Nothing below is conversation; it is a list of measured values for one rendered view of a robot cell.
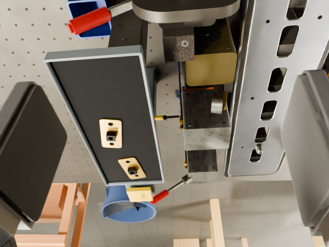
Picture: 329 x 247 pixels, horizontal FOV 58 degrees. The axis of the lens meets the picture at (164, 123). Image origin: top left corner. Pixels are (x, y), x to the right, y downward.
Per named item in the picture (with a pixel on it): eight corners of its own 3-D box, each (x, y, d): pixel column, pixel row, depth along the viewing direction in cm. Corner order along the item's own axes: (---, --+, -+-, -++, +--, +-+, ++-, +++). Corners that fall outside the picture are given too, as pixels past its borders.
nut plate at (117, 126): (122, 146, 58) (121, 152, 57) (102, 145, 58) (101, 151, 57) (121, 119, 52) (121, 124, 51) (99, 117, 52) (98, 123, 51)
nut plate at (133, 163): (146, 176, 67) (146, 181, 66) (130, 178, 68) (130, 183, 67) (134, 156, 61) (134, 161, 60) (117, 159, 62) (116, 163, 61)
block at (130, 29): (150, 20, 88) (144, 143, 59) (123, 22, 89) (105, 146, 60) (145, -13, 80) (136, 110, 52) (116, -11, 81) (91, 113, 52)
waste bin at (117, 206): (111, 172, 292) (104, 229, 256) (96, 145, 258) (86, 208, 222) (160, 167, 287) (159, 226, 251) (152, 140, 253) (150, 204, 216)
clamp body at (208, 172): (206, 97, 114) (218, 183, 91) (175, 99, 115) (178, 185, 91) (206, 83, 108) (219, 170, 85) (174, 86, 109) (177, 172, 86)
